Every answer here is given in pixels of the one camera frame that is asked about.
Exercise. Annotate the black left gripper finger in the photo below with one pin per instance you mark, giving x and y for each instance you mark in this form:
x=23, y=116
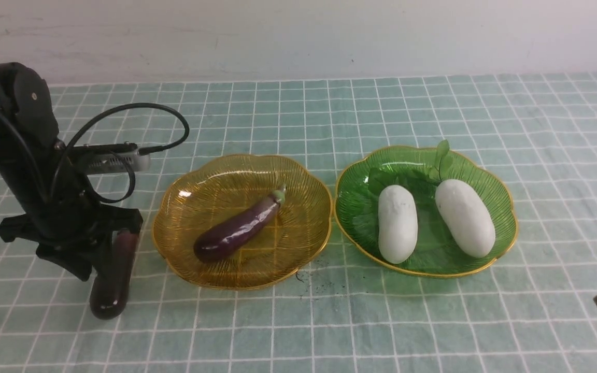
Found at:
x=107, y=262
x=71, y=259

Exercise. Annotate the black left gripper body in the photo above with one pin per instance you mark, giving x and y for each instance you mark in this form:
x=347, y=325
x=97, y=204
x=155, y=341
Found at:
x=78, y=220

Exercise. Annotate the purple eggplant one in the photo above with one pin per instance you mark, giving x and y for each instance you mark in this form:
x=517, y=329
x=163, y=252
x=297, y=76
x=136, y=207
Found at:
x=107, y=305
x=223, y=240

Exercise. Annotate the white radish one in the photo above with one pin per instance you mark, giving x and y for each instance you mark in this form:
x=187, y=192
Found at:
x=398, y=224
x=466, y=217

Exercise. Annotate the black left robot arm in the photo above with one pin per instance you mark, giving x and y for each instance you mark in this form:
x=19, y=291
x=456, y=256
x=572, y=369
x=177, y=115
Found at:
x=32, y=158

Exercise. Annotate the amber ribbed plastic plate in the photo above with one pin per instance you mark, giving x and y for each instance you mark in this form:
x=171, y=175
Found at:
x=227, y=186

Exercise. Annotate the green checkered tablecloth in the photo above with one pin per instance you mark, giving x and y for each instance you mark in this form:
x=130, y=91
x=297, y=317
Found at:
x=532, y=311

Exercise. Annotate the green ribbed plastic plate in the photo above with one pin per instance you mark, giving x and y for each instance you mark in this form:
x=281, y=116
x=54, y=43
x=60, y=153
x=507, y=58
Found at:
x=420, y=170

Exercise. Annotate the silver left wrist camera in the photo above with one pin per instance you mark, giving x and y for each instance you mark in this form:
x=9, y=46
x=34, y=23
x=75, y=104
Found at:
x=107, y=159

